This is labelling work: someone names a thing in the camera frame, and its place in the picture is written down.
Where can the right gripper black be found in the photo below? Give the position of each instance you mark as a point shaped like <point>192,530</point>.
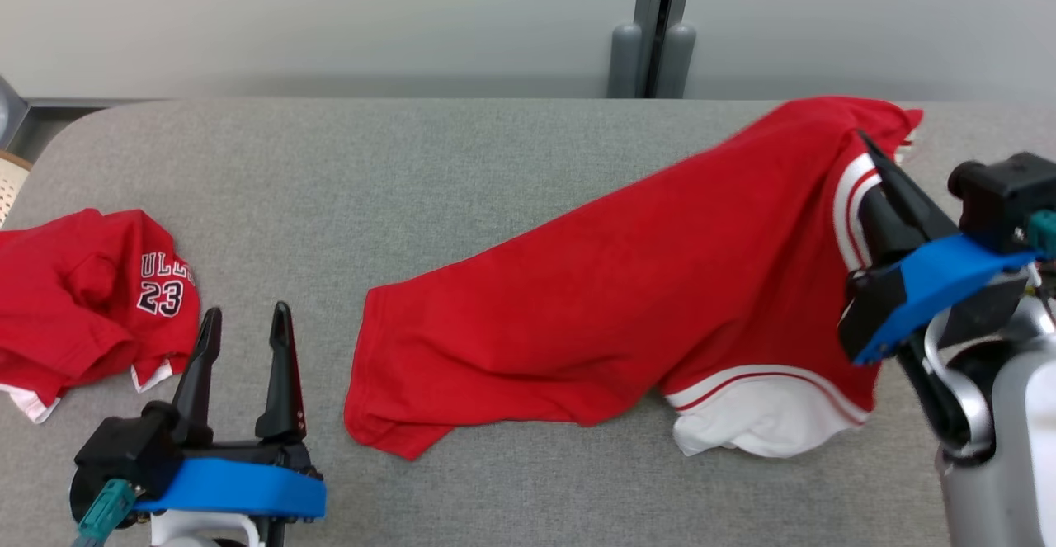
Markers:
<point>870,308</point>

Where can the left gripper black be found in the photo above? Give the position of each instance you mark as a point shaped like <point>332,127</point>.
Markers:
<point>247,450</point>

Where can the red shorts with white stripes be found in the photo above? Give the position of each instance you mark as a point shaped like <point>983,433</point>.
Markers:
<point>74,299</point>

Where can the red jersey with white trim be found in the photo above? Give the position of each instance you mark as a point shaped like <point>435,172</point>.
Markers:
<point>619,299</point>

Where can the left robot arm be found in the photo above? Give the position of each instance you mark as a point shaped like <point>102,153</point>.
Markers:
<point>198,530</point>

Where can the beige perforated laundry basket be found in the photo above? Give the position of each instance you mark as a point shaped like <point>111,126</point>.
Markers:
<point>12,188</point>

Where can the dark grey rounded object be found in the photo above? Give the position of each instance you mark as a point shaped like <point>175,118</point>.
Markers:
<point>10,110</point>

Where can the right blue camera mount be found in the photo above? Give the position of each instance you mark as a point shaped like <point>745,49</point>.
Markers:
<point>940,275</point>

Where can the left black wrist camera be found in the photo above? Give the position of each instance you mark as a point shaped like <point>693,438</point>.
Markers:
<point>124,448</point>

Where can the grey cylindrical post bumper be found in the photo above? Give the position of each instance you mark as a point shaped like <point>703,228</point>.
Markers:
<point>678,60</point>
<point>624,60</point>

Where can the grey metal wall post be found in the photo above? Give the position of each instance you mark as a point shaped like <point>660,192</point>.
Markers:
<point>667,11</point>

